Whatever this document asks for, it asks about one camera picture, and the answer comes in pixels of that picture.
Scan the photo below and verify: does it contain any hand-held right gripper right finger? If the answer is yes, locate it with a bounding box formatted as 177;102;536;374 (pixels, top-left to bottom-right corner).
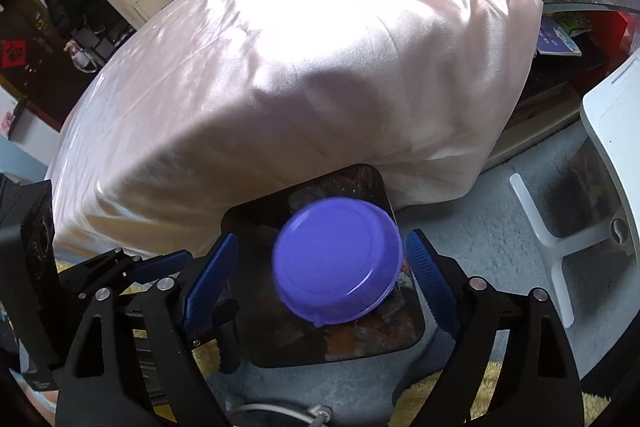
400;229;586;427

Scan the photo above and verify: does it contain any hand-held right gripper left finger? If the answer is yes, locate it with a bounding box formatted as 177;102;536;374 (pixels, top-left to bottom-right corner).
55;233;240;427

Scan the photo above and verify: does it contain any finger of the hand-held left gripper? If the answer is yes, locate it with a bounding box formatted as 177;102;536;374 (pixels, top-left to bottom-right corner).
57;248;193;303
192;299;241;375

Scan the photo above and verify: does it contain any black trash bin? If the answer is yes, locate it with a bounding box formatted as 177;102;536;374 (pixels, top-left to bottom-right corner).
220;163;427;369

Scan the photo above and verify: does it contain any purple plastic lid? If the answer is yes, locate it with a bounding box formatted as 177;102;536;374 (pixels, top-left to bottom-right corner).
271;198;403;327

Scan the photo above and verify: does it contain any yellow fluffy blanket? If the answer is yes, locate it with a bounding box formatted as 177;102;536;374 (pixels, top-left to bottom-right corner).
55;257;503;427

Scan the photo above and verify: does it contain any red door decoration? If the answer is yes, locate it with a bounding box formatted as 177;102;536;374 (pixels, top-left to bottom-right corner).
2;39;23;68

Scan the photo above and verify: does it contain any small pink white toy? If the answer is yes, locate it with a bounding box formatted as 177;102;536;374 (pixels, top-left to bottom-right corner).
65;39;98;72

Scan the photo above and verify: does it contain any glass top table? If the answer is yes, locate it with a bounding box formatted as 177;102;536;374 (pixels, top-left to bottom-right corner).
482;0;640;170

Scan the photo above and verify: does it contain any dark brown door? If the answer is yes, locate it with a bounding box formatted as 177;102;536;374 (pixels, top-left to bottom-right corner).
0;0;96;102

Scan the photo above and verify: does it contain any pink satin tablecloth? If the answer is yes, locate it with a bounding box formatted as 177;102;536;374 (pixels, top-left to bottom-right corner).
45;0;545;268

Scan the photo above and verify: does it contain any white plastic stool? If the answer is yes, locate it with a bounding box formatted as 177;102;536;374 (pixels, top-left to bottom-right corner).
509;52;640;328

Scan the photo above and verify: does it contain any blue booklet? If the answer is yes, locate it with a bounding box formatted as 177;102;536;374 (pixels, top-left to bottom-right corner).
537;17;583;56

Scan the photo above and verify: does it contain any green packet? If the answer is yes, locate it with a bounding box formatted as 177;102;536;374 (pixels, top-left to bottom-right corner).
555;12;593;40

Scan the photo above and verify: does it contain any red box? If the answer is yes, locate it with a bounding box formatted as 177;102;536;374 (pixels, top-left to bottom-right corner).
590;9;640;58

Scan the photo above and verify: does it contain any white cable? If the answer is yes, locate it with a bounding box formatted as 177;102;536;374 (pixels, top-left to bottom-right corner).
227;399;333;427

